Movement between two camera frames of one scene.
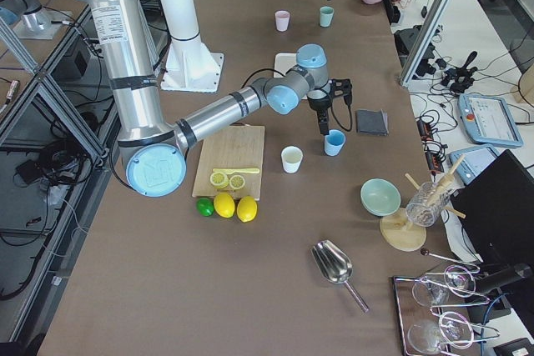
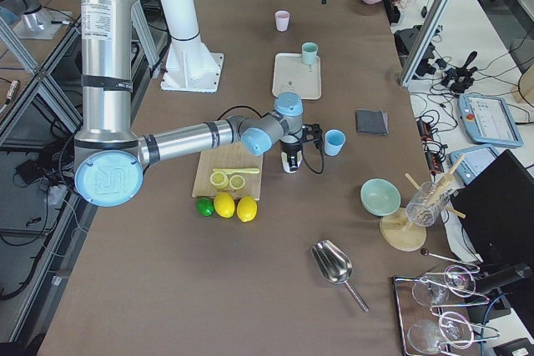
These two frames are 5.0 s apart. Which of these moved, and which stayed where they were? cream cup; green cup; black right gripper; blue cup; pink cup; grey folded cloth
Moved: green cup; black right gripper
Stayed: grey folded cloth; cream cup; blue cup; pink cup
